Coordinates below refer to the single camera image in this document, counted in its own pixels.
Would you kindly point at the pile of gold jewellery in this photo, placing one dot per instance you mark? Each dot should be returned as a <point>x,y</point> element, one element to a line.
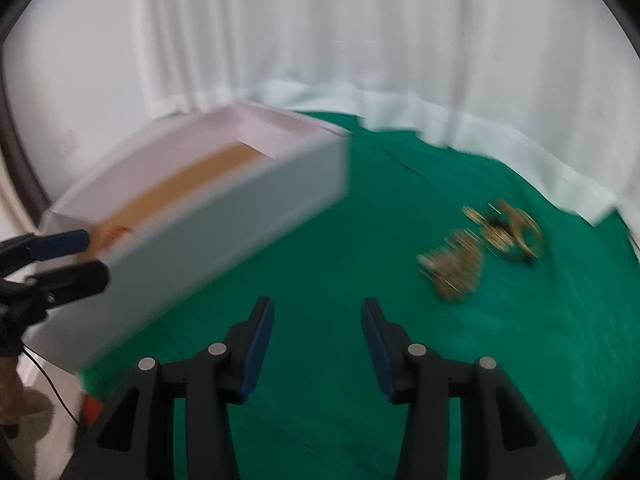
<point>452,270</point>

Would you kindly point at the person's left forearm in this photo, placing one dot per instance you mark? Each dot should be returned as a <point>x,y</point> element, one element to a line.
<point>9,390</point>

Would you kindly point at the white cardboard box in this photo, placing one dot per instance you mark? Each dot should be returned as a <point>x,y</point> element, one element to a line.
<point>225,220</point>

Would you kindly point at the white curtain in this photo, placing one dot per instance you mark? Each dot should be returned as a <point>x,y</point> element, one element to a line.
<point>325,35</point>

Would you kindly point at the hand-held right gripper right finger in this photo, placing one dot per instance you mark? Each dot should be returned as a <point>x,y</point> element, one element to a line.
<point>380,350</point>

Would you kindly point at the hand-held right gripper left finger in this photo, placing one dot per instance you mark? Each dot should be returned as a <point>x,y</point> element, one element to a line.
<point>255,350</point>

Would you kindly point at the green cloth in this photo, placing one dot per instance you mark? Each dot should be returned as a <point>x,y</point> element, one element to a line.
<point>350,260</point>

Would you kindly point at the gold earring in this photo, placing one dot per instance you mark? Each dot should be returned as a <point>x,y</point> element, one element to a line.
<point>475,214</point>

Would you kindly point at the red object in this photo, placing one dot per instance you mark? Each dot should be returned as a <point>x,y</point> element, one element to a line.
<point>93,410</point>

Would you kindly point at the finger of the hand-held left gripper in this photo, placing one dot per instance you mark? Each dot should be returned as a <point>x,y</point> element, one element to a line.
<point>75,277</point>
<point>60,243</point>

